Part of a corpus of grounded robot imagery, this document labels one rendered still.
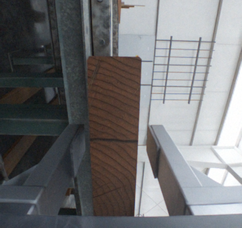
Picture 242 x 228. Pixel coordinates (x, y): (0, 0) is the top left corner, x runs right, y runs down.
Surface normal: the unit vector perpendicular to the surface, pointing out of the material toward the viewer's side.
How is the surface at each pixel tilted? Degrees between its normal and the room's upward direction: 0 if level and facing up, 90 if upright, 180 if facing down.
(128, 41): 90
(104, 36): 90
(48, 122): 90
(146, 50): 90
